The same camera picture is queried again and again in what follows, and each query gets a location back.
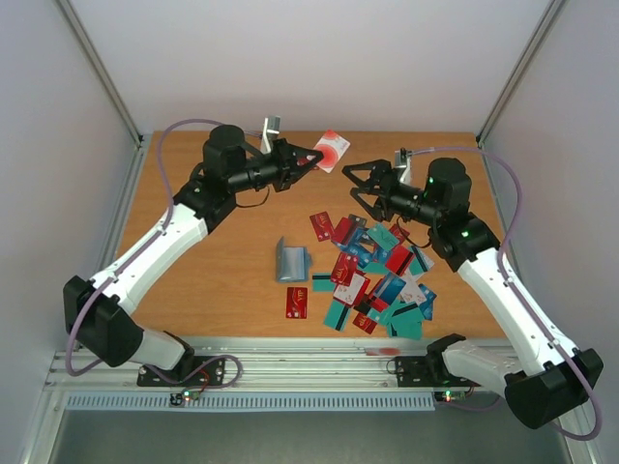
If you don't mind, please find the white card red circle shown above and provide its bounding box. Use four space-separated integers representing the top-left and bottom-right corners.
314 130 350 173

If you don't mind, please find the teal card holder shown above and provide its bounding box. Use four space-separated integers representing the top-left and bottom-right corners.
275 237 312 283

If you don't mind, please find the red vip card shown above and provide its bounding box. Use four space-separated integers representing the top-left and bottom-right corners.
330 252 358 286
309 212 334 242
285 286 309 319

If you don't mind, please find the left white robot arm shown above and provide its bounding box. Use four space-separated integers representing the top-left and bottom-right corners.
63 118 324 385

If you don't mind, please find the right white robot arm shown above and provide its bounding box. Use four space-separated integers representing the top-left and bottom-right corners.
342 158 604 440

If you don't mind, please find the teal card upper pile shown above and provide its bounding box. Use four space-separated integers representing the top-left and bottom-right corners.
367 223 399 251

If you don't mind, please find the red card black stripe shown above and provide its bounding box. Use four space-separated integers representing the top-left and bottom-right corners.
384 245 415 276

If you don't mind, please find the blue white card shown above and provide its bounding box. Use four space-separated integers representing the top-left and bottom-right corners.
370 274 406 305

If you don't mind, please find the white card floral print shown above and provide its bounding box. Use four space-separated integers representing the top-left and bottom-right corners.
333 273 370 306

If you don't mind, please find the teal card left stripe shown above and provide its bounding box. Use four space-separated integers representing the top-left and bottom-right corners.
311 273 336 293

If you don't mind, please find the teal card black stripe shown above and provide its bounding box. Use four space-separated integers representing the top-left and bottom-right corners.
323 300 351 332

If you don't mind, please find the red card bottom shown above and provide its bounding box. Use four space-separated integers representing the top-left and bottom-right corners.
352 313 377 334

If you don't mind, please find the teal card bottom right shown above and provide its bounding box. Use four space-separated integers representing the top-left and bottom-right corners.
387 304 425 340

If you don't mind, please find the right small circuit board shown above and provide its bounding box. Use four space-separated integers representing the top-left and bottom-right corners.
434 391 468 403

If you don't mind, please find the small circuit board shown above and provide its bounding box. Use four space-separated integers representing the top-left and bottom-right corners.
169 391 201 407
434 391 468 403

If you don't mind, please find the left small circuit board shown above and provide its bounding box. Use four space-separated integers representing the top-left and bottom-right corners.
169 391 201 407

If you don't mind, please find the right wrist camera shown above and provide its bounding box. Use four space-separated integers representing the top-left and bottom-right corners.
395 147 412 186

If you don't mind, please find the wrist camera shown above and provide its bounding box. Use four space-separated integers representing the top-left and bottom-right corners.
395 147 412 186
260 115 280 154

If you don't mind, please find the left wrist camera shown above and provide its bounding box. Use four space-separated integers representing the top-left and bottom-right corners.
260 115 280 154

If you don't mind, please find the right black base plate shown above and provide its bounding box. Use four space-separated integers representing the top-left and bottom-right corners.
393 356 478 389

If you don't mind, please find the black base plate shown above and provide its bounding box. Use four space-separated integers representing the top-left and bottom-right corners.
393 356 478 389
136 356 226 388

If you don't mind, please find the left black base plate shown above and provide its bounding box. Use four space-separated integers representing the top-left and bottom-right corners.
136 356 226 388

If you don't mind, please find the left aluminium frame post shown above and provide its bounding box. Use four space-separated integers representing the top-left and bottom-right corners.
53 0 143 147

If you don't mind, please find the aluminium frame post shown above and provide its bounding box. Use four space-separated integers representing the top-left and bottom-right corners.
476 0 568 145
53 0 143 147

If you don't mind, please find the right aluminium frame post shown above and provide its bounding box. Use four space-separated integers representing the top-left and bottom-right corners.
476 0 568 145

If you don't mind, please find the aluminium rail platform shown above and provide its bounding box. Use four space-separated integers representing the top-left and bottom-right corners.
44 335 576 393

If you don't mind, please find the blue slotted cable duct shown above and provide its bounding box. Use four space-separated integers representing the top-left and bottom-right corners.
65 391 435 413

